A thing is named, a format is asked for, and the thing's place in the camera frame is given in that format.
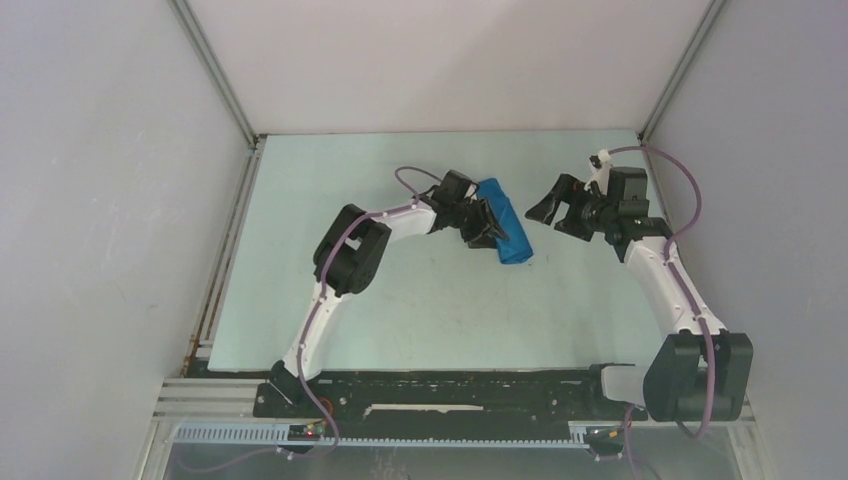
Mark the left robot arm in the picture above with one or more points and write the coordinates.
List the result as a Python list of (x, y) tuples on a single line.
[(350, 253)]

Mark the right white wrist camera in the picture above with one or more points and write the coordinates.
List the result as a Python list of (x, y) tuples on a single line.
[(600, 165)]

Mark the white cable duct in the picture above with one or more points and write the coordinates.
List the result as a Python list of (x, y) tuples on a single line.
[(259, 434)]

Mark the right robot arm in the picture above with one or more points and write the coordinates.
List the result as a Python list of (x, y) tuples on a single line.
[(701, 370)]

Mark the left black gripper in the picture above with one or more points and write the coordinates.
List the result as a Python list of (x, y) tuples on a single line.
[(483, 224)]

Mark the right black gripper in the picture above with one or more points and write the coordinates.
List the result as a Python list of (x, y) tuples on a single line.
[(570, 191)]

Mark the left aluminium frame post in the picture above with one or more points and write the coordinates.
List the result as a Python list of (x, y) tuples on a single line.
[(202, 338)]

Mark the aluminium frame post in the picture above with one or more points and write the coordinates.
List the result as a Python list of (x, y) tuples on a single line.
[(696, 43), (202, 338)]

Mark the right aluminium frame post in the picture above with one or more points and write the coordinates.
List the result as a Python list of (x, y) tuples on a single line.
[(696, 43)]

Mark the blue cloth napkin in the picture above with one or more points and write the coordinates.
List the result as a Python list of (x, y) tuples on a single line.
[(516, 249)]

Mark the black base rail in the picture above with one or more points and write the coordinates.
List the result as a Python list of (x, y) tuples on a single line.
[(462, 405)]

